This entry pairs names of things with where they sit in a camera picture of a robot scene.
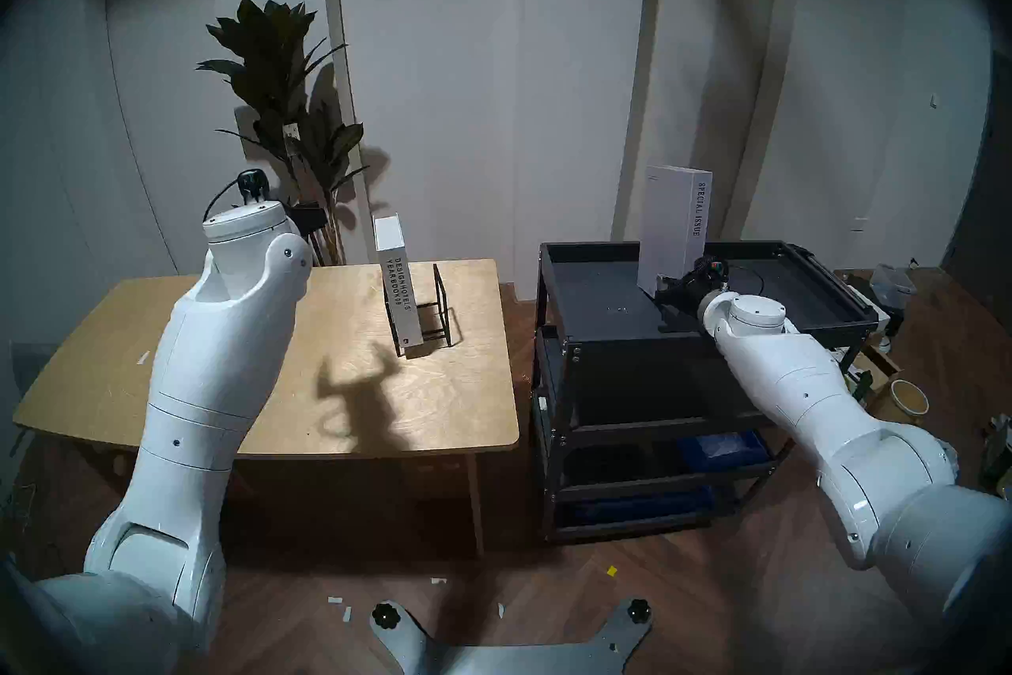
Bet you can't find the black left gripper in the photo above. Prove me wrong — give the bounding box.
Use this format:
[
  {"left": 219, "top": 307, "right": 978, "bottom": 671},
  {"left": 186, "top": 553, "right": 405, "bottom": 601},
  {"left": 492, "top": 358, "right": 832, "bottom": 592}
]
[{"left": 286, "top": 204, "right": 327, "bottom": 243}]

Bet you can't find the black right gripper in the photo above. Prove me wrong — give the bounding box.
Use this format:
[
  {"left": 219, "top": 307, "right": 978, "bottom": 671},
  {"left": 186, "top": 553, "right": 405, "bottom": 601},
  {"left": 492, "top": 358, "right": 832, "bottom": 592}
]
[{"left": 653, "top": 258, "right": 733, "bottom": 316}]

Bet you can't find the white Special Issue book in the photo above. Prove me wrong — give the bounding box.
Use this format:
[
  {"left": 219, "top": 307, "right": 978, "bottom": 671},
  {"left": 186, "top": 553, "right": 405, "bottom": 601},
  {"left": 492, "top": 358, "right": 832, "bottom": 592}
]
[{"left": 636, "top": 165, "right": 714, "bottom": 296}]

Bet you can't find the black three-tier utility cart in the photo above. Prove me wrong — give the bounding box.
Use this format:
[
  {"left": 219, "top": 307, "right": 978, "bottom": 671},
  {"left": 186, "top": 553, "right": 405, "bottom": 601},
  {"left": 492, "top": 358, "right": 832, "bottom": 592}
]
[{"left": 534, "top": 241, "right": 880, "bottom": 541}]

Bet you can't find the white Design Hotels Yearbook book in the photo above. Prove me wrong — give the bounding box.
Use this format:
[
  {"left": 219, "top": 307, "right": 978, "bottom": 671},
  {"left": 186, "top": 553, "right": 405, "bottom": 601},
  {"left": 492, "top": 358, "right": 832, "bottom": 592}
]
[{"left": 373, "top": 213, "right": 424, "bottom": 358}]

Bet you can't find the blue plastic bin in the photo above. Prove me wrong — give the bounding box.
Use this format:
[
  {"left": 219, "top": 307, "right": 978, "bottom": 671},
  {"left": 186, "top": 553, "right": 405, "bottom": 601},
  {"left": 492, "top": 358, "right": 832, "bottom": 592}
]
[{"left": 678, "top": 431, "right": 772, "bottom": 465}]

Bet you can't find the tall green potted plant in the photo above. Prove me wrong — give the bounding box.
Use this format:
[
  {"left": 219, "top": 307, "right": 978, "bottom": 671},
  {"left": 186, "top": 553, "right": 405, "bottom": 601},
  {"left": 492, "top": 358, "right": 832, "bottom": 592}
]
[{"left": 196, "top": 0, "right": 370, "bottom": 267}]

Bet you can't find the light wooden table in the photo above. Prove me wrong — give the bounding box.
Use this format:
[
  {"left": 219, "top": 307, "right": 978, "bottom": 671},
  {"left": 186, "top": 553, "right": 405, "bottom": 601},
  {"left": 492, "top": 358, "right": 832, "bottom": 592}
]
[{"left": 13, "top": 258, "right": 520, "bottom": 560}]

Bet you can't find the white rectangular box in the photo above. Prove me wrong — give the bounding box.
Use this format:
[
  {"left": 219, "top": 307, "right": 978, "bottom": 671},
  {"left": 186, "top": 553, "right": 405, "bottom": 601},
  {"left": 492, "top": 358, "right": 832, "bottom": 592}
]
[{"left": 846, "top": 276, "right": 892, "bottom": 334}]

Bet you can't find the brown cardboard box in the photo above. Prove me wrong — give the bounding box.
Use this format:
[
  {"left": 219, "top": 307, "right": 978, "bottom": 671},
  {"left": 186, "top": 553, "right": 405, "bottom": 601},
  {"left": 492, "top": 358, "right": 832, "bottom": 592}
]
[{"left": 850, "top": 345, "right": 902, "bottom": 397}]

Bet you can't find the clear plastic storage box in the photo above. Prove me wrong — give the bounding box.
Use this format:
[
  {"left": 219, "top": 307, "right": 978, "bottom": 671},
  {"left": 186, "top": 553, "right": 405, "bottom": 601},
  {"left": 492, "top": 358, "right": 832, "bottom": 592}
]
[{"left": 870, "top": 265, "right": 916, "bottom": 310}]

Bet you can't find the yellow plastic bucket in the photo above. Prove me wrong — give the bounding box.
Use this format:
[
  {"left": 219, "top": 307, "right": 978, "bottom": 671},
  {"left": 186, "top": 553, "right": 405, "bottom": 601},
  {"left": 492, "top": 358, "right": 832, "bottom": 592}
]
[{"left": 889, "top": 378, "right": 931, "bottom": 420}]

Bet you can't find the dark door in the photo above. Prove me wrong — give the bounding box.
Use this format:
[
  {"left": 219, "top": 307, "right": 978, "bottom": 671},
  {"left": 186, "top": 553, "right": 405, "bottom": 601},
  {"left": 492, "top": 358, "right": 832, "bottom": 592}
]
[{"left": 941, "top": 49, "right": 1012, "bottom": 287}]

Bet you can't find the dark clutter pile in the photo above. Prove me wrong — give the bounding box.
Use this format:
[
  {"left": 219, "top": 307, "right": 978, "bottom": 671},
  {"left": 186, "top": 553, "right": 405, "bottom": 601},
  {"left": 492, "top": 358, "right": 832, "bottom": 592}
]
[{"left": 980, "top": 412, "right": 1012, "bottom": 496}]

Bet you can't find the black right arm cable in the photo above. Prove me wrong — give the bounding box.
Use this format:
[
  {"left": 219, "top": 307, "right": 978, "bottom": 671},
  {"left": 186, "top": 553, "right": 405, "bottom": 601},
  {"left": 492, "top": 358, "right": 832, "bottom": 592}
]
[{"left": 726, "top": 261, "right": 769, "bottom": 299}]

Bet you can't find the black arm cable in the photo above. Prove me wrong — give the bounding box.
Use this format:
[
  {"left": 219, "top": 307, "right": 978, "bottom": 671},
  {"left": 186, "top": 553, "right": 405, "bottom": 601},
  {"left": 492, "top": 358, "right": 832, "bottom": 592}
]
[
  {"left": 726, "top": 261, "right": 769, "bottom": 299},
  {"left": 202, "top": 177, "right": 242, "bottom": 222}
]

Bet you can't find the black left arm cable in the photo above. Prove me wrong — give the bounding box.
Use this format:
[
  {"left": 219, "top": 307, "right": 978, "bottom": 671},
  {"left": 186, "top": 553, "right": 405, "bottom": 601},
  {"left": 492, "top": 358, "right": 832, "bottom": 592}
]
[{"left": 202, "top": 177, "right": 242, "bottom": 222}]

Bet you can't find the black wire book rack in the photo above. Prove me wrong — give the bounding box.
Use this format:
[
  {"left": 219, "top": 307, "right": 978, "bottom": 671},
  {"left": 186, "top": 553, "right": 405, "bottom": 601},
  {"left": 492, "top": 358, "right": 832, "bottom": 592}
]
[{"left": 391, "top": 264, "right": 461, "bottom": 358}]

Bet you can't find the grey metal robot base plate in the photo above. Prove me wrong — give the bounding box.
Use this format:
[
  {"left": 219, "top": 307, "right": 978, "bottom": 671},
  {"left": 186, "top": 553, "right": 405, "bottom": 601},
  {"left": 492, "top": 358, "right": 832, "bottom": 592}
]
[{"left": 370, "top": 598, "right": 653, "bottom": 675}]

